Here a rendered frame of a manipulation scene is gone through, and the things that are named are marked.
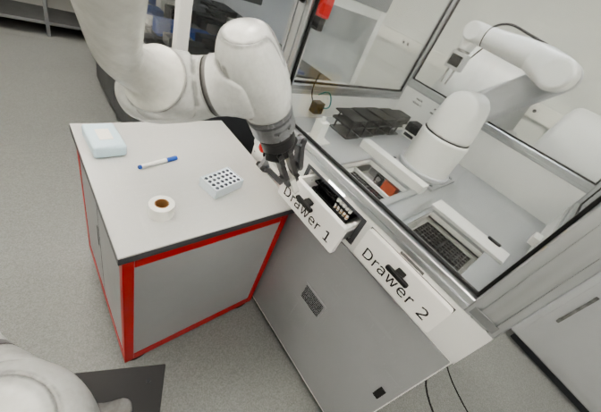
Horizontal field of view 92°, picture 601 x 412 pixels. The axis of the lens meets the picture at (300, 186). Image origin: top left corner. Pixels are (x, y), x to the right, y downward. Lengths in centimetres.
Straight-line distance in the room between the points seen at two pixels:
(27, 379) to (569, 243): 82
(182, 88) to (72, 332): 130
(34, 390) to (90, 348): 116
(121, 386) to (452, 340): 74
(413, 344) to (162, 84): 89
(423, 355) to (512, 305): 31
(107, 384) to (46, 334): 97
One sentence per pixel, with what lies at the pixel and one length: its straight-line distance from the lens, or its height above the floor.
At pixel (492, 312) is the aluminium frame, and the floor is 100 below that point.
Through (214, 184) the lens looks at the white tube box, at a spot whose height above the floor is 79.
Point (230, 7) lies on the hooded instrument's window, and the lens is 141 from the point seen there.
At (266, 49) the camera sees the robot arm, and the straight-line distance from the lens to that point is 46.
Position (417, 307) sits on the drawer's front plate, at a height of 86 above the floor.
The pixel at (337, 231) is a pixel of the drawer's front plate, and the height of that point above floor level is 90.
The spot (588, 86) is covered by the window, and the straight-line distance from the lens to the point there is 72.
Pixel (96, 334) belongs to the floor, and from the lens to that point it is 161.
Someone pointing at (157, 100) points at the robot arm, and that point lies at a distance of 49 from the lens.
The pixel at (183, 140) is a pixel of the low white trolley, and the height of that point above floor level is 76.
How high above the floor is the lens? 144
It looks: 35 degrees down
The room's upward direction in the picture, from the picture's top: 24 degrees clockwise
